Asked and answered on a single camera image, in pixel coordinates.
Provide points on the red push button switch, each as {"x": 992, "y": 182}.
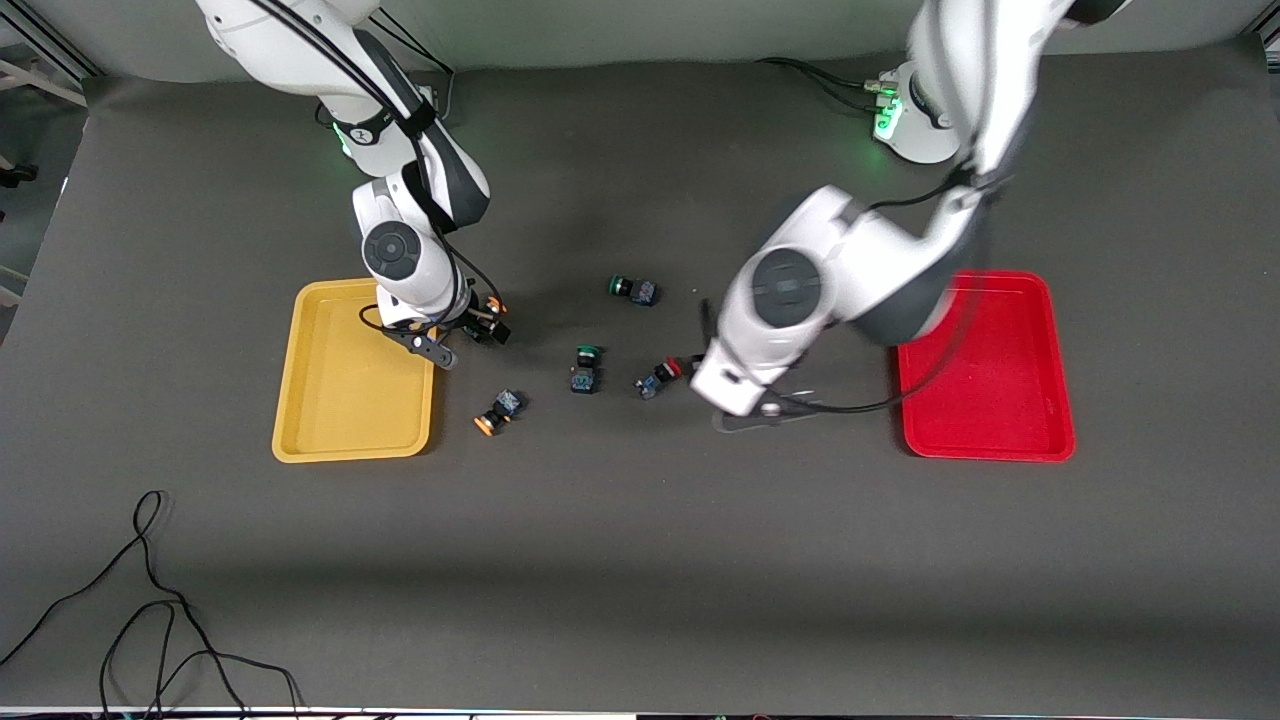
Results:
{"x": 655, "y": 381}

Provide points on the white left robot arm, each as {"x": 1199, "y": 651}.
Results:
{"x": 850, "y": 250}

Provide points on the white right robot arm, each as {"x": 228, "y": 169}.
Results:
{"x": 300, "y": 40}

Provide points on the yellow plastic tray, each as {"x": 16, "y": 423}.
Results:
{"x": 340, "y": 400}

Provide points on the dark grey table mat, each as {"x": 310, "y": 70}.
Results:
{"x": 640, "y": 560}

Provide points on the red plastic tray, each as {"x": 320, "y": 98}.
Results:
{"x": 1000, "y": 400}

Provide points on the small black clamp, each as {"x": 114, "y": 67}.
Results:
{"x": 15, "y": 176}

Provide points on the green push button switch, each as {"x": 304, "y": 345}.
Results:
{"x": 640, "y": 292}
{"x": 585, "y": 378}

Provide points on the aluminium frame rail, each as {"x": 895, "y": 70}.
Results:
{"x": 60, "y": 55}
{"x": 1270, "y": 35}

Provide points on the beige wooden frame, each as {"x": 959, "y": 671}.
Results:
{"x": 30, "y": 78}

